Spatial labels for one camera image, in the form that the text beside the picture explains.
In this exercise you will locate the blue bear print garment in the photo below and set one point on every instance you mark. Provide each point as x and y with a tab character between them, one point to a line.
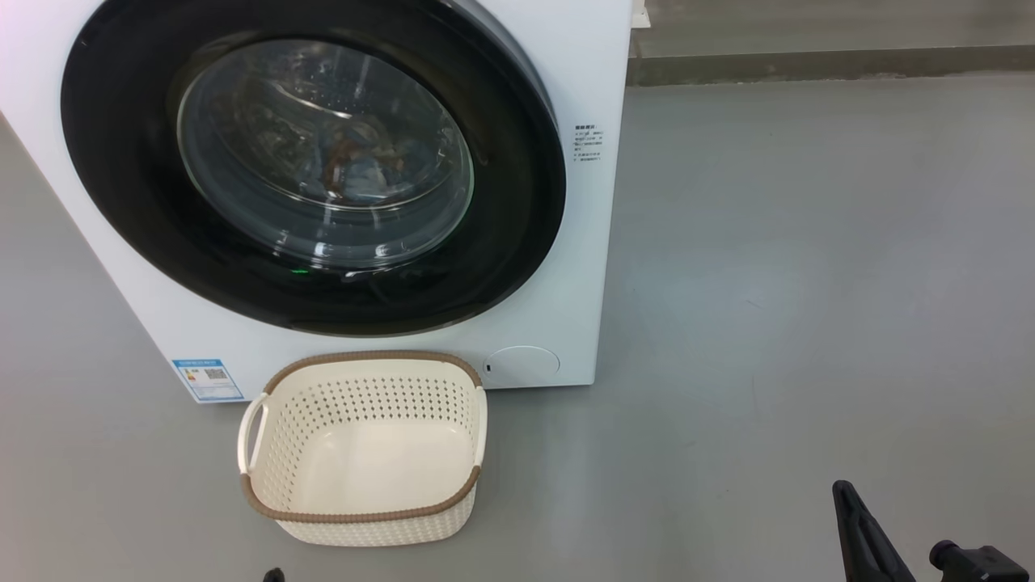
364	166

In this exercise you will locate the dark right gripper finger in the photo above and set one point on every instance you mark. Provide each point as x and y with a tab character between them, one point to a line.
869	541

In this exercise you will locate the round white filter cover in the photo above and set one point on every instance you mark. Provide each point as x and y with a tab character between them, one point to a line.
521	365

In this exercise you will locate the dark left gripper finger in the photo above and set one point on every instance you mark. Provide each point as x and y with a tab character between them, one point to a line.
275	576

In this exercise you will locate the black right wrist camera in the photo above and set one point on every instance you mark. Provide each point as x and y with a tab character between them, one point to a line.
978	564

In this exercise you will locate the cream perforated laundry basket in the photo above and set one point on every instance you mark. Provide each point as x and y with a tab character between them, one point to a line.
275	453

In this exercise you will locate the small printed text sticker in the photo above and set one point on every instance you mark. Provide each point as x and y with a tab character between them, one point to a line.
588	143

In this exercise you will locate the blue energy label sticker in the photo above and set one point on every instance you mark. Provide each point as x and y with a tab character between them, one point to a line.
208	380

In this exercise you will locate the white front-load washing machine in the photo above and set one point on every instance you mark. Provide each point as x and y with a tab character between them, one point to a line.
582	283

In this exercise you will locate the black round washing machine door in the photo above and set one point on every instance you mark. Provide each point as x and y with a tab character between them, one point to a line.
121	202

